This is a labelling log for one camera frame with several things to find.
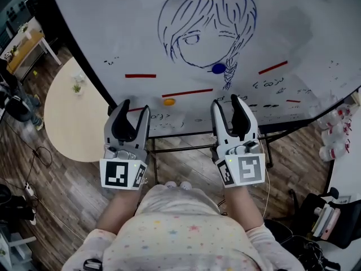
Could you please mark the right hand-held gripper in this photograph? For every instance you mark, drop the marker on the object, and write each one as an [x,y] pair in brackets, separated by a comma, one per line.
[248,169]

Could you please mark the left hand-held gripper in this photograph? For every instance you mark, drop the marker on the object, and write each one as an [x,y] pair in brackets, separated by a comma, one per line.
[118,174]

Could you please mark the blue round magnet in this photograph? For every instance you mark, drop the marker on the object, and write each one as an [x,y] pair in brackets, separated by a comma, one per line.
[218,68]

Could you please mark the person's right forearm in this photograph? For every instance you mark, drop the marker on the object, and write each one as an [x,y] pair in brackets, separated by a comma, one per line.
[242,207]

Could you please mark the person's left forearm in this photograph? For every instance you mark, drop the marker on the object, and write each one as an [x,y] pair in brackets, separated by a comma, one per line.
[118,210]

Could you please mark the orange round magnet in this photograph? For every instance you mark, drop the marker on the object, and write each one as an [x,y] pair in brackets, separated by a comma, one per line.
[169,102]

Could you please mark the beige round table black base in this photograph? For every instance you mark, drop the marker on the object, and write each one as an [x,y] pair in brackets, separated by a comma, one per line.
[73,123]

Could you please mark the person's left white shoe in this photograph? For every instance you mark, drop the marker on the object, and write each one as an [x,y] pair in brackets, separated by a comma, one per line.
[170,184]

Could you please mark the person's white shoe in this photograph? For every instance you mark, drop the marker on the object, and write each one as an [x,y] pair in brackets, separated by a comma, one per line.
[185,185]
[170,184]

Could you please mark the person's right white shoe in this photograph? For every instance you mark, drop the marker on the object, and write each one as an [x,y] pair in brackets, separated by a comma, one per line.
[185,185]

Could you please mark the whiteboard on black stand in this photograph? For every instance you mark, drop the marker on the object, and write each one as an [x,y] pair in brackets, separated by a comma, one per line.
[112,24]

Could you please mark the black and white round device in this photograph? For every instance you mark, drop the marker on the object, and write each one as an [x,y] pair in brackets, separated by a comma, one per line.
[17,107]

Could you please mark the white power strip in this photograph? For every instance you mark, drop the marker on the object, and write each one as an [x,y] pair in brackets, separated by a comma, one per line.
[28,189]

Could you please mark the person's star print clothing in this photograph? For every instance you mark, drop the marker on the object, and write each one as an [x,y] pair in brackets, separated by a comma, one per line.
[180,236]

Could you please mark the white book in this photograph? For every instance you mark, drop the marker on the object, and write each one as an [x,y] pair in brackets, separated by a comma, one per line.
[321,219]

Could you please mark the wooden desk with white legs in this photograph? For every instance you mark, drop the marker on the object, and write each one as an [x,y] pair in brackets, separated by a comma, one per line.
[25,49]

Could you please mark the small yellow green plant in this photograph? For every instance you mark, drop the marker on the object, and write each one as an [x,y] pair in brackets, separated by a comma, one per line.
[14,51]

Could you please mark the pink book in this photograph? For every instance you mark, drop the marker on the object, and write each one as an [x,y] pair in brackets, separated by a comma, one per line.
[331,224]

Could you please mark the black plastic buckle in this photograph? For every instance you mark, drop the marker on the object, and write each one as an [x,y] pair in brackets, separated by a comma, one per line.
[92,265]

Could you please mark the plant in white pot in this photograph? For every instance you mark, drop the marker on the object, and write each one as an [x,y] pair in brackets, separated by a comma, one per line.
[24,27]

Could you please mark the black mesh office chair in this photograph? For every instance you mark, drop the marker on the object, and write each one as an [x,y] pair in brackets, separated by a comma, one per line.
[349,224]

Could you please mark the white metal rack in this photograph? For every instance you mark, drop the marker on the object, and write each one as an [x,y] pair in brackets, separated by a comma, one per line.
[14,250]

